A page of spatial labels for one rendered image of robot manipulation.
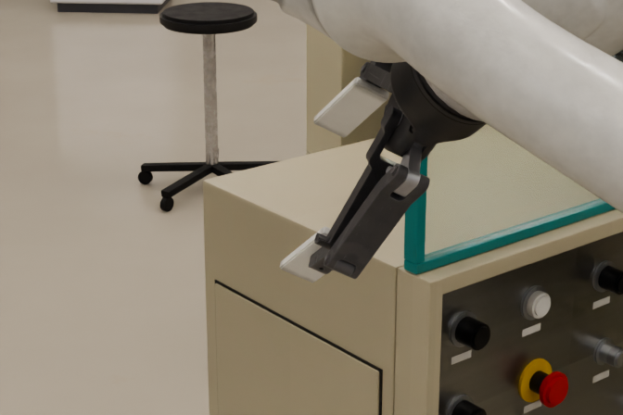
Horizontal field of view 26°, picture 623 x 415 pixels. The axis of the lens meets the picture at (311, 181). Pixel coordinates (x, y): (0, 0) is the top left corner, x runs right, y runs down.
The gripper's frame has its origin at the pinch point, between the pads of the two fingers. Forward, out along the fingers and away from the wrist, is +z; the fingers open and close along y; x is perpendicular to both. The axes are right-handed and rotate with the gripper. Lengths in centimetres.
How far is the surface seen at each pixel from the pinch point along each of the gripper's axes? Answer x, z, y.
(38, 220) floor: -39, 370, 186
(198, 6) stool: -63, 322, 274
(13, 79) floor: -27, 522, 338
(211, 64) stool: -75, 327, 255
